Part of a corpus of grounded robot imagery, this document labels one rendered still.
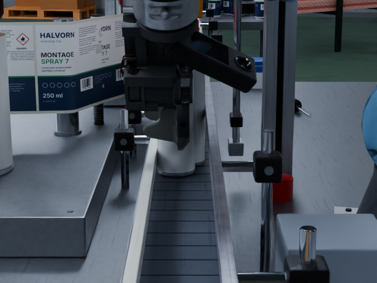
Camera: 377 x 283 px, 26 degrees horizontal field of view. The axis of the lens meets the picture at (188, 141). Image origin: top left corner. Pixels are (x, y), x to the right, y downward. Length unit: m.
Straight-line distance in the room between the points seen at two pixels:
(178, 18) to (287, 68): 0.34
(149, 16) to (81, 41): 0.44
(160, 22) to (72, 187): 0.27
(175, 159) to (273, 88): 0.21
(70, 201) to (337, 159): 0.55
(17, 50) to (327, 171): 0.53
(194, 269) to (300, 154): 0.65
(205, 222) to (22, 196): 0.25
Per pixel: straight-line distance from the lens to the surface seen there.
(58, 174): 1.13
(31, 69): 1.33
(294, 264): 0.59
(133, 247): 0.77
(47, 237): 0.97
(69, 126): 1.34
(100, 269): 0.94
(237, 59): 0.99
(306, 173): 1.31
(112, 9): 1.59
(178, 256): 0.84
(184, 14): 0.91
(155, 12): 0.91
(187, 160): 1.10
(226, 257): 0.62
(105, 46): 1.41
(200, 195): 1.03
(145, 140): 1.20
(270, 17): 1.20
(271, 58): 1.21
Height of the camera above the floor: 1.19
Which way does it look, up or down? 14 degrees down
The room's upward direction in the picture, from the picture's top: straight up
